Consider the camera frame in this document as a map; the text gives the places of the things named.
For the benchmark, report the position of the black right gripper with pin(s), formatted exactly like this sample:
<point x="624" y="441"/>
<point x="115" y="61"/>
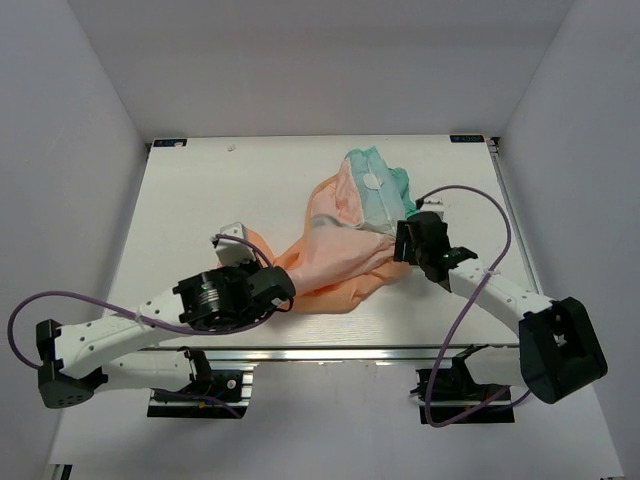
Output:
<point x="402" y="237"/>

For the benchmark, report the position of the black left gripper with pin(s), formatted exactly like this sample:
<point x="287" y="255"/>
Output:
<point x="230" y="271"/>

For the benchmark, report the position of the orange and teal jacket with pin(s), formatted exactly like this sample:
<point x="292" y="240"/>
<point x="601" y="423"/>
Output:
<point x="345" y="252"/>

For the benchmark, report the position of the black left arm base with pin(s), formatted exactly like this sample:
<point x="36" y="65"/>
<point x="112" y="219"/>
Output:
<point x="216" y="390"/>

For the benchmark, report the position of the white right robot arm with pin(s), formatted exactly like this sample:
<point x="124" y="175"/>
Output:
<point x="558" y="352"/>

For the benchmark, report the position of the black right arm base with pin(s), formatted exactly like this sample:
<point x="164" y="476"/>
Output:
<point x="450" y="395"/>

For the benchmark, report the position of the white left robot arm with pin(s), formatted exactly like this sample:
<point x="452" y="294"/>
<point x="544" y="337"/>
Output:
<point x="112" y="353"/>

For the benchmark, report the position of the blue right corner sticker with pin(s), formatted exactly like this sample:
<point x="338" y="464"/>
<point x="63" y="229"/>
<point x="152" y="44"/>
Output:
<point x="466" y="138"/>

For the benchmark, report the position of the blue corner sticker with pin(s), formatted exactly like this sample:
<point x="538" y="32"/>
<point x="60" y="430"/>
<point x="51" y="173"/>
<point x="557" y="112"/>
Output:
<point x="466" y="138"/>
<point x="170" y="143"/>

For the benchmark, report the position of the blue left corner sticker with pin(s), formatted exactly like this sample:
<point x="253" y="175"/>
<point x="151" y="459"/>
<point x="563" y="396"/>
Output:
<point x="170" y="143"/>

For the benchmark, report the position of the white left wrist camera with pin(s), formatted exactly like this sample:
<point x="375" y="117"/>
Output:
<point x="230" y="245"/>

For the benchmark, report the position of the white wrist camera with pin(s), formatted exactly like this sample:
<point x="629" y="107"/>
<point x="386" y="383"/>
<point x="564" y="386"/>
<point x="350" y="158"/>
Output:
<point x="230" y="245"/>
<point x="431" y="204"/>

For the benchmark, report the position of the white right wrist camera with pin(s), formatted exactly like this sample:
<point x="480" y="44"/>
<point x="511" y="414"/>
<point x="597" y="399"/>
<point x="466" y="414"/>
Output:
<point x="431" y="204"/>

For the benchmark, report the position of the aluminium table frame rail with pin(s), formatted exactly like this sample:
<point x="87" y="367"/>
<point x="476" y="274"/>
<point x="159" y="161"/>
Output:
<point x="494" y="152"/>

